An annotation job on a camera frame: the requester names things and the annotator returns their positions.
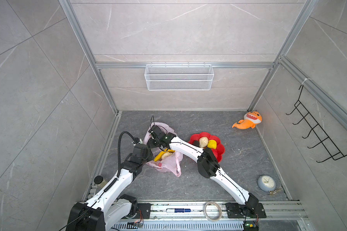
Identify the pink plastic bag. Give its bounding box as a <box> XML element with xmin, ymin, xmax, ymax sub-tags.
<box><xmin>143</xmin><ymin>122</ymin><xmax>183</xmax><ymax>177</ymax></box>

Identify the beige round fruit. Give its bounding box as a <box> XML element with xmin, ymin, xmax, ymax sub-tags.
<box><xmin>199</xmin><ymin>136</ymin><xmax>209</xmax><ymax>148</ymax></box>

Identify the yellow lemon fruit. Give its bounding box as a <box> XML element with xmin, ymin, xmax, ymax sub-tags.
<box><xmin>207</xmin><ymin>140</ymin><xmax>217</xmax><ymax>149</ymax></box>

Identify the red fruit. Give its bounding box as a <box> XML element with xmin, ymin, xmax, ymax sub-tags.
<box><xmin>212</xmin><ymin>149</ymin><xmax>218</xmax><ymax>160</ymax></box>

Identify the red flower-shaped bowl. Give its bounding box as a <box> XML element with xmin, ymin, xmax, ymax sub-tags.
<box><xmin>189</xmin><ymin>132</ymin><xmax>225</xmax><ymax>162</ymax></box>

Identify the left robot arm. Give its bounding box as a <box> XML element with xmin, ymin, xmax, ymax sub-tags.
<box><xmin>63</xmin><ymin>143</ymin><xmax>153</xmax><ymax>231</ymax></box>

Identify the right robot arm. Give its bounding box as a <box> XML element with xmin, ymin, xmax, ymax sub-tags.
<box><xmin>147</xmin><ymin>125</ymin><xmax>261</xmax><ymax>216</ymax></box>

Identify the pale round fruit in bag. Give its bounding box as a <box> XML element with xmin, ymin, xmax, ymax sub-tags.
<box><xmin>161</xmin><ymin>152</ymin><xmax>173</xmax><ymax>160</ymax></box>

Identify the yellow banana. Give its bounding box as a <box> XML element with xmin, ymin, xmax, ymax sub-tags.
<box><xmin>154</xmin><ymin>149</ymin><xmax>175</xmax><ymax>162</ymax></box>

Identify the blue white marker pen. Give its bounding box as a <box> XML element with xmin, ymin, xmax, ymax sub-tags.
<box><xmin>166</xmin><ymin>208</ymin><xmax>191</xmax><ymax>213</ymax></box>

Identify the orange shark plush toy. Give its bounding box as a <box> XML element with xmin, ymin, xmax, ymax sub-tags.
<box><xmin>232</xmin><ymin>111</ymin><xmax>262</xmax><ymax>130</ymax></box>

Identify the white tape roll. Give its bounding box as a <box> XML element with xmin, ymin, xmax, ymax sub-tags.
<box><xmin>203</xmin><ymin>201</ymin><xmax>223</xmax><ymax>222</ymax></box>

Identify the small grey alarm clock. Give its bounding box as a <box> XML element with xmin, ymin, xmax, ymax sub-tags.
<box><xmin>257</xmin><ymin>175</ymin><xmax>276</xmax><ymax>192</ymax></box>

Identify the black corrugated cable conduit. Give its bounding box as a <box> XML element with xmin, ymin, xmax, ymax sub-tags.
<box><xmin>116</xmin><ymin>131</ymin><xmax>142</xmax><ymax>178</ymax></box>

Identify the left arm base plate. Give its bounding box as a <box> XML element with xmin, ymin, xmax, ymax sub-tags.
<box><xmin>125</xmin><ymin>203</ymin><xmax>151</xmax><ymax>219</ymax></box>

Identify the white wire mesh basket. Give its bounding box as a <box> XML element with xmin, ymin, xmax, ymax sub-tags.
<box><xmin>144</xmin><ymin>64</ymin><xmax>215</xmax><ymax>91</ymax></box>

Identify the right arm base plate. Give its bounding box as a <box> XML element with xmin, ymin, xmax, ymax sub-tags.
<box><xmin>225</xmin><ymin>203</ymin><xmax>267</xmax><ymax>218</ymax></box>

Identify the black wire hook rack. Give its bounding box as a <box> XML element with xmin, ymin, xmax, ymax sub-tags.
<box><xmin>286</xmin><ymin>85</ymin><xmax>347</xmax><ymax>163</ymax></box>

